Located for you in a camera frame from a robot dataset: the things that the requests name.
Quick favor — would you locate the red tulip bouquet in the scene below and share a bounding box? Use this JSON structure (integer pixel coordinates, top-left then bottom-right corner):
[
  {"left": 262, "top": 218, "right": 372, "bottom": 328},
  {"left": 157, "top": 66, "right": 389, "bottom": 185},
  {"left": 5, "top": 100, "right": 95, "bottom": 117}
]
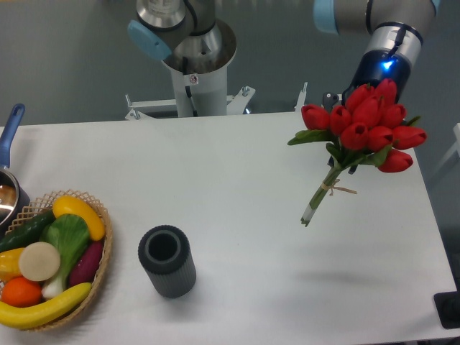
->
[{"left": 288, "top": 78, "right": 427, "bottom": 226}]

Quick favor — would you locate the white chair part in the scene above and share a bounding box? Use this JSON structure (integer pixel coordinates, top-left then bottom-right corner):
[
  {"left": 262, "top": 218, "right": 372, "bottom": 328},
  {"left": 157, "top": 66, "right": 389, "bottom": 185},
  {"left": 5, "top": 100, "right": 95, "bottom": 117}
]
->
[{"left": 430, "top": 123, "right": 459, "bottom": 181}]

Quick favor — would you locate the purple sweet potato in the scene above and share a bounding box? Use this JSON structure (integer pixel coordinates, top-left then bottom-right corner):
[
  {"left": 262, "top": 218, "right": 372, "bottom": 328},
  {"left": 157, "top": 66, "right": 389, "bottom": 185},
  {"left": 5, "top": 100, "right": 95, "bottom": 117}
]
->
[{"left": 68, "top": 241, "right": 104, "bottom": 287}]

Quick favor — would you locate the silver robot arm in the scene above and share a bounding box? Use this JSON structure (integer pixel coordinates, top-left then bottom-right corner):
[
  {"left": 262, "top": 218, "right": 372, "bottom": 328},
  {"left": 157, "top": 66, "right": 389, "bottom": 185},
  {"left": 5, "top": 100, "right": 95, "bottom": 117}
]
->
[{"left": 127, "top": 1, "right": 440, "bottom": 117}]

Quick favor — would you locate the yellow bell pepper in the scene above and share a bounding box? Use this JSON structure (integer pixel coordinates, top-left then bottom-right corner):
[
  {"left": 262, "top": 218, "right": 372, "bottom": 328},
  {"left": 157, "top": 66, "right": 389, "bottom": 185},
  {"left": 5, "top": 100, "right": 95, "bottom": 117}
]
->
[{"left": 0, "top": 247, "right": 24, "bottom": 282}]

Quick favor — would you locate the blue handled saucepan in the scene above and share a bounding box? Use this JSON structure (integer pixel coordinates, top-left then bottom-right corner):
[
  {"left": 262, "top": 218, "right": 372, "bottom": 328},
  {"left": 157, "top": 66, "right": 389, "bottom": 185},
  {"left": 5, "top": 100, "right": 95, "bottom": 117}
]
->
[{"left": 1, "top": 103, "right": 29, "bottom": 239}]

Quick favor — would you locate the dark green cucumber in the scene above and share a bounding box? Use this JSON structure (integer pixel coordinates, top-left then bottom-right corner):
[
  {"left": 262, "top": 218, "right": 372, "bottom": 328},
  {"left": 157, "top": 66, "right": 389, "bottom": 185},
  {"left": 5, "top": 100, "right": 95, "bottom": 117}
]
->
[{"left": 1, "top": 210, "right": 55, "bottom": 252}]

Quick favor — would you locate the orange fruit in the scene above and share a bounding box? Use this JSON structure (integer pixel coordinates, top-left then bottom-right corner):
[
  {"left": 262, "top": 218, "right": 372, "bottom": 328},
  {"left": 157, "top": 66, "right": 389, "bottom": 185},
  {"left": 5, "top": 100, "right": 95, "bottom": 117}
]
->
[{"left": 1, "top": 277, "right": 42, "bottom": 308}]

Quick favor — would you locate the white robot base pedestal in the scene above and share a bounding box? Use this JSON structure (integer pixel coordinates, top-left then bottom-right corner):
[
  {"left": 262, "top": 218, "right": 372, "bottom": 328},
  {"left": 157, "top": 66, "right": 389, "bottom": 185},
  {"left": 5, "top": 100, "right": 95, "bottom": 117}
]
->
[{"left": 125, "top": 21, "right": 256, "bottom": 120}]

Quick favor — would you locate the dark grey ribbed vase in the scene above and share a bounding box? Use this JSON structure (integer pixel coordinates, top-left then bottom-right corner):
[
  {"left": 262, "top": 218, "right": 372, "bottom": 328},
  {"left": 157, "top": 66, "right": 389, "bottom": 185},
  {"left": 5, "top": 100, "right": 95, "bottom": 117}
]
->
[{"left": 138, "top": 225, "right": 196, "bottom": 298}]

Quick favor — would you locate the beige round slice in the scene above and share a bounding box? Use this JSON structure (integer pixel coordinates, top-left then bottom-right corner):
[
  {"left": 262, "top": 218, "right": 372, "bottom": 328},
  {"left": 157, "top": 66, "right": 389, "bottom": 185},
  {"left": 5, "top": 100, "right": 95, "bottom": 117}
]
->
[{"left": 19, "top": 241, "right": 60, "bottom": 282}]

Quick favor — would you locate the yellow banana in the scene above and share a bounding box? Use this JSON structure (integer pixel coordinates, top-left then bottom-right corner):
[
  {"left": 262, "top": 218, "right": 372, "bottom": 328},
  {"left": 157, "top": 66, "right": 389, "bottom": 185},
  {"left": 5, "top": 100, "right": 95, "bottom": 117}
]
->
[{"left": 1, "top": 282, "right": 92, "bottom": 330}]

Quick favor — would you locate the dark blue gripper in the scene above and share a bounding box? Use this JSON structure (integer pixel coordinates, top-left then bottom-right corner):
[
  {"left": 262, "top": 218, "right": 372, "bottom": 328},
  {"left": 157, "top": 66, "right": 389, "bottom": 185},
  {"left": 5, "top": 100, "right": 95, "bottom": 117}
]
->
[{"left": 322, "top": 22, "right": 423, "bottom": 112}]

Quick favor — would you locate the green bok choy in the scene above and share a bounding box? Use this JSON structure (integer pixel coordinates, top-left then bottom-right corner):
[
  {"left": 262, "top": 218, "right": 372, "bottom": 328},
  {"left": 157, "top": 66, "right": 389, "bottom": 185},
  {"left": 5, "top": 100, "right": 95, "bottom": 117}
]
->
[{"left": 40, "top": 214, "right": 90, "bottom": 300}]

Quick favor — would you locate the woven wicker basket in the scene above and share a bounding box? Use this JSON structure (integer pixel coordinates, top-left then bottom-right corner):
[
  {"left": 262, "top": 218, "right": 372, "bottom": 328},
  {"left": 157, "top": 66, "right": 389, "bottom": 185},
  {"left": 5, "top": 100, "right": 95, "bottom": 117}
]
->
[{"left": 1, "top": 190, "right": 113, "bottom": 331}]

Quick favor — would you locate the black device at table edge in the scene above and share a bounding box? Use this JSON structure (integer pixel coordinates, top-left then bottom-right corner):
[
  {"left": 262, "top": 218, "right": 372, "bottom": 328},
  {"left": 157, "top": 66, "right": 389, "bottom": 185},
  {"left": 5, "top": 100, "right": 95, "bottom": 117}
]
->
[{"left": 433, "top": 291, "right": 459, "bottom": 329}]

